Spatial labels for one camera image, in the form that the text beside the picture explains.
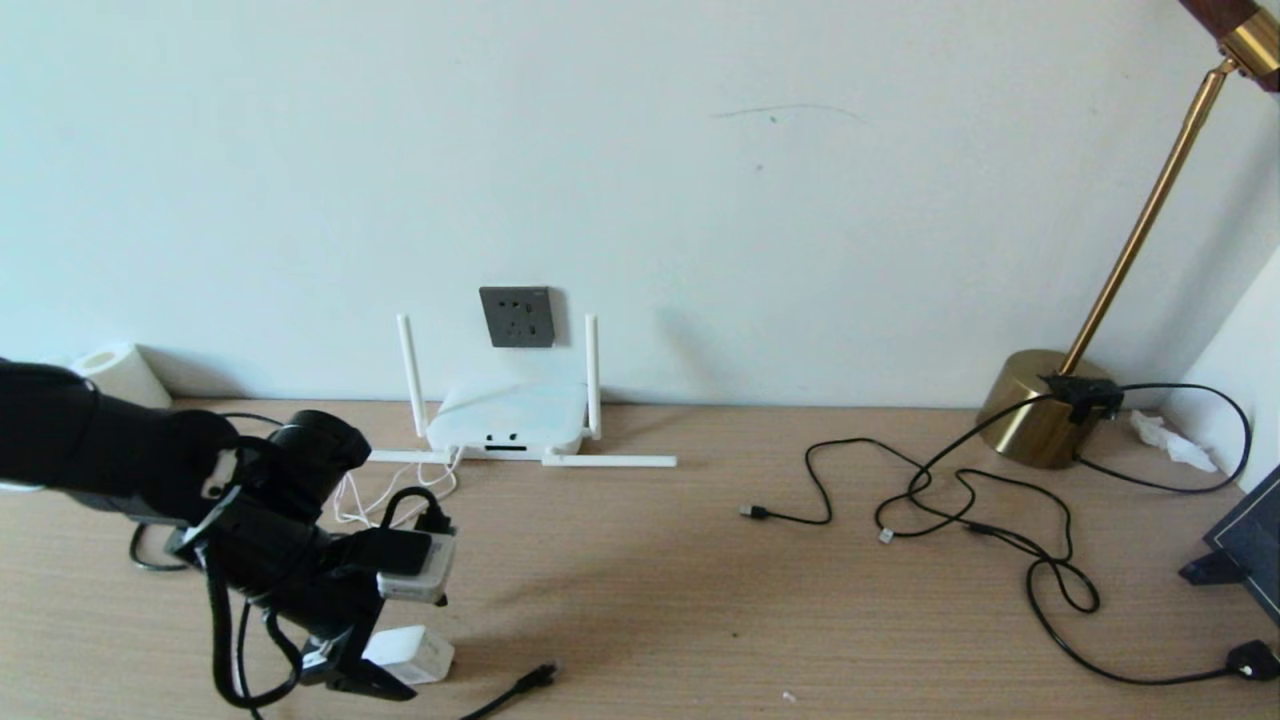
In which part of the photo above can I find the white power adapter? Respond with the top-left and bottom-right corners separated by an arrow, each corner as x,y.
362,626 -> 456,687

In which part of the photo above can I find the thin white adapter cable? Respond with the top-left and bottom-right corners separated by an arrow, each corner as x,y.
333,450 -> 466,529

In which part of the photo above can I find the black ethernet cable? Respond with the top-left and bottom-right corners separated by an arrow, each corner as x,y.
128,520 -> 559,720

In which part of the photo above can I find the white router with antennas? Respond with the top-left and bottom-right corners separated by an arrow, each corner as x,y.
365,313 -> 678,469

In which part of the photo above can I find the white paper roll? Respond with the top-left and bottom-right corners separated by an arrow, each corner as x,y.
70,343 -> 173,409

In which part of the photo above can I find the brass desk lamp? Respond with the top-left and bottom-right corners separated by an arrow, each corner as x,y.
978,0 -> 1280,471

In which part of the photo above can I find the crumpled white tissue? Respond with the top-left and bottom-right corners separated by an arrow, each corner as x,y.
1130,410 -> 1219,473

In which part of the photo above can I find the black clip stand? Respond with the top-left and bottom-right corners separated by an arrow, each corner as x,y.
1178,550 -> 1251,586

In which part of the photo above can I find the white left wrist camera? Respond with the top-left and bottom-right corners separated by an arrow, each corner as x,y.
376,530 -> 458,607

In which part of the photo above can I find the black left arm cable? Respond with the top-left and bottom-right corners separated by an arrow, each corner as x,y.
205,486 -> 453,713

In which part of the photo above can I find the grey wall socket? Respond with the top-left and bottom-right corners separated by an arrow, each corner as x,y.
479,286 -> 556,349

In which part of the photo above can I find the black USB cable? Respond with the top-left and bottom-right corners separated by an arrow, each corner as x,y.
740,438 -> 1076,563

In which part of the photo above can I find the black lamp power cable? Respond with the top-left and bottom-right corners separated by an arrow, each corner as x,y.
905,382 -> 1280,686

